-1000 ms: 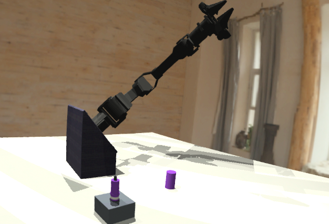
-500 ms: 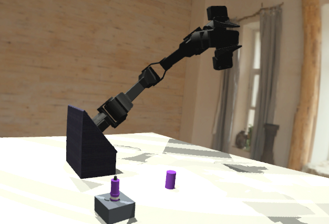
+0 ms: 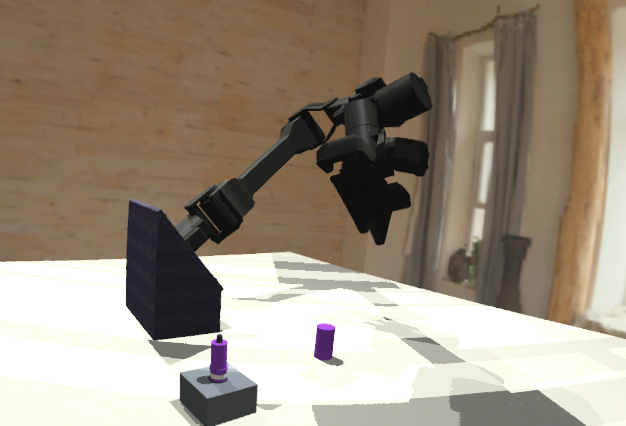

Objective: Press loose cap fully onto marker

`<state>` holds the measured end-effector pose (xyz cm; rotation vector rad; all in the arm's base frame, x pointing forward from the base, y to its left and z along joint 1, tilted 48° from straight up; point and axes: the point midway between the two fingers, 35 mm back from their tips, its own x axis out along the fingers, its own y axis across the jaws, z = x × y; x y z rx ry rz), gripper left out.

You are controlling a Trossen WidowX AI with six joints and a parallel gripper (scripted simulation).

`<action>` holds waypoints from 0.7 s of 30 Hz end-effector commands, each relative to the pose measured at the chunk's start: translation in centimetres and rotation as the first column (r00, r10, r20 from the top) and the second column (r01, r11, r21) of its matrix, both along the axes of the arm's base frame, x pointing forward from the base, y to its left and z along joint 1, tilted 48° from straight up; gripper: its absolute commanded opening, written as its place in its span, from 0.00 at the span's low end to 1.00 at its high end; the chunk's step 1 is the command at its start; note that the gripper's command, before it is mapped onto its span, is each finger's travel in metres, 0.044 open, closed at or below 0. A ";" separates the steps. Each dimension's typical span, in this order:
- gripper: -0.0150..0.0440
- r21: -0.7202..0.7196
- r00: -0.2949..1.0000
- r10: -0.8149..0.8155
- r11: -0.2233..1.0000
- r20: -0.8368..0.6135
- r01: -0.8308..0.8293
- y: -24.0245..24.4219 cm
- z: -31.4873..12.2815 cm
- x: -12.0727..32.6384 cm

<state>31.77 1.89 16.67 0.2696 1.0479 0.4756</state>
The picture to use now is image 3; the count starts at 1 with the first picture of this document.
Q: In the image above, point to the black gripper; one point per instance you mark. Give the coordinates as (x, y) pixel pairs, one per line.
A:
(361, 183)

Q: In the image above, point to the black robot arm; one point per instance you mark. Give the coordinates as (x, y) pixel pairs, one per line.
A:
(372, 103)

